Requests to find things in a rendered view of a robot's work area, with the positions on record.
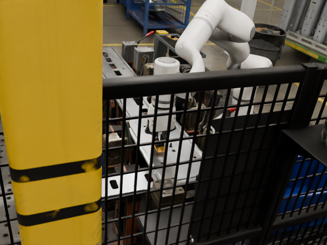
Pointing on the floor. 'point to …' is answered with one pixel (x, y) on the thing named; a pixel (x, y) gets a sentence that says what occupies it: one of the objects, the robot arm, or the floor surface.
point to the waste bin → (267, 42)
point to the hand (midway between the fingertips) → (159, 140)
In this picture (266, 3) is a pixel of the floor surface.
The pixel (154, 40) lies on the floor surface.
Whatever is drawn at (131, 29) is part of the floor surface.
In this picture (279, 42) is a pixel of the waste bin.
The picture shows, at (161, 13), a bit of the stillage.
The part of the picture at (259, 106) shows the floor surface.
